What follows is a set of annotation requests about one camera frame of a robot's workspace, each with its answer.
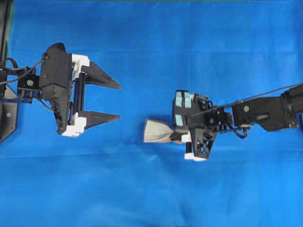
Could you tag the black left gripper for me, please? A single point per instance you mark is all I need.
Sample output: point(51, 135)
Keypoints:
point(55, 85)

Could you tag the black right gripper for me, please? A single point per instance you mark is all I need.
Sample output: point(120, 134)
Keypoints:
point(190, 126)

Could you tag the grey and orange sponge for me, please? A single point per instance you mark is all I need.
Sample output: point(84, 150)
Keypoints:
point(160, 132)

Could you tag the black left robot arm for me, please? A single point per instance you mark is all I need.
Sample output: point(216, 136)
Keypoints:
point(25, 83)

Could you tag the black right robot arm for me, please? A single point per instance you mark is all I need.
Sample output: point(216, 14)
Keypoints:
point(272, 113)

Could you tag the blue table cloth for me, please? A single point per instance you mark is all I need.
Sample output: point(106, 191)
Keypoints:
point(108, 177)

